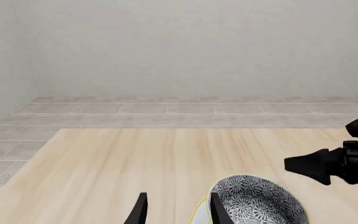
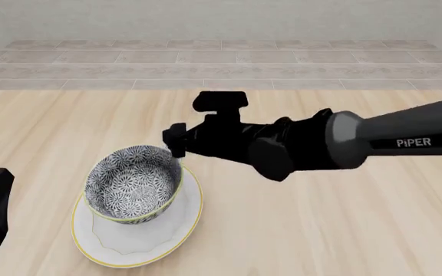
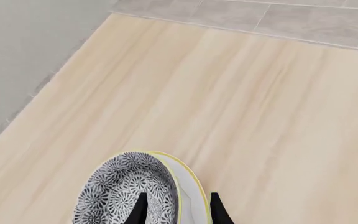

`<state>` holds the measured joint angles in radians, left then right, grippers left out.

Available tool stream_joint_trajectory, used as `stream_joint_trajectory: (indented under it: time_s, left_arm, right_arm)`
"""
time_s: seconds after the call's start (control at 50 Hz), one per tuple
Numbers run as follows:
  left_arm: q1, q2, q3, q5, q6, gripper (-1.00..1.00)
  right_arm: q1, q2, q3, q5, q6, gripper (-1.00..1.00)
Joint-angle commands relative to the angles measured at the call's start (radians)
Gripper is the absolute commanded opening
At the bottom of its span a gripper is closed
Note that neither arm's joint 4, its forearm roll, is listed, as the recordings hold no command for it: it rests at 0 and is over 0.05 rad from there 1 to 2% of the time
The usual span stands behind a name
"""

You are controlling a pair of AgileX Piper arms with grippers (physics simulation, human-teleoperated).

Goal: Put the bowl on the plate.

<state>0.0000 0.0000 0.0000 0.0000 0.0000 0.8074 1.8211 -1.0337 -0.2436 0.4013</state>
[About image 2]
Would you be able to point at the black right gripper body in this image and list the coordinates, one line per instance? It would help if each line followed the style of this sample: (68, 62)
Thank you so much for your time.
(217, 141)

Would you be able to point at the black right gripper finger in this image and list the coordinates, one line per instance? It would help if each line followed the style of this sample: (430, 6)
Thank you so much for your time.
(175, 138)

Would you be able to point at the black white patterned bowl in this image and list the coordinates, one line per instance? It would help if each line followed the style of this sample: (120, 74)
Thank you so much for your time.
(132, 184)

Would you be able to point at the grey and black right robot arm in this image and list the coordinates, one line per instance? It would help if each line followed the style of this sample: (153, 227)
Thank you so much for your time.
(393, 129)

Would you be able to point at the white plate with yellow rim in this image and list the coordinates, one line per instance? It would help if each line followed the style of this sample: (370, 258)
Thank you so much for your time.
(167, 230)

